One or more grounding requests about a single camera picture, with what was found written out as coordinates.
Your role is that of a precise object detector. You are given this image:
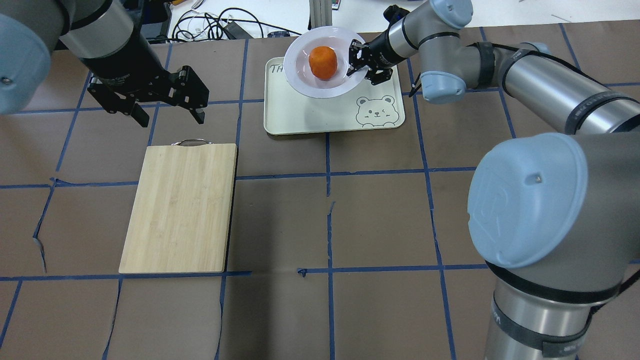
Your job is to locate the cream bear tray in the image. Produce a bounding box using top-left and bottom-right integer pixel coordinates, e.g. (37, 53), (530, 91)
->
(263, 57), (406, 136)

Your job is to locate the orange mandarin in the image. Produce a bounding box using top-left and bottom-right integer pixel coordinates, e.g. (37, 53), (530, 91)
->
(308, 46), (338, 81)

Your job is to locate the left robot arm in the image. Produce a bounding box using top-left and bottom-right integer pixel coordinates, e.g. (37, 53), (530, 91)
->
(0, 0), (210, 128)

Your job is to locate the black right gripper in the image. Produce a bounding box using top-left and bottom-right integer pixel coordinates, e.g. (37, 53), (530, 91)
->
(346, 30), (401, 85)

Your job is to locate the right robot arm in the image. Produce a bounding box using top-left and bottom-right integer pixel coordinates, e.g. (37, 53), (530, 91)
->
(347, 0), (640, 360)

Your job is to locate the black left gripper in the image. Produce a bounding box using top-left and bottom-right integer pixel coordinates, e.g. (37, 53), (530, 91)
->
(87, 48), (210, 128)

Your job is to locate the bamboo cutting board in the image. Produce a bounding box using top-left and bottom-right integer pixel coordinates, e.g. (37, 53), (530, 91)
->
(118, 142), (238, 275)

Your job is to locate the white ribbed plate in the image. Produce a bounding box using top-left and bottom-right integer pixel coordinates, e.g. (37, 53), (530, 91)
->
(283, 26), (367, 99)

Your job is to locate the aluminium frame post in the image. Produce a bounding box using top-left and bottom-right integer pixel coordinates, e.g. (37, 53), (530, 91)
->
(308, 0), (333, 30)

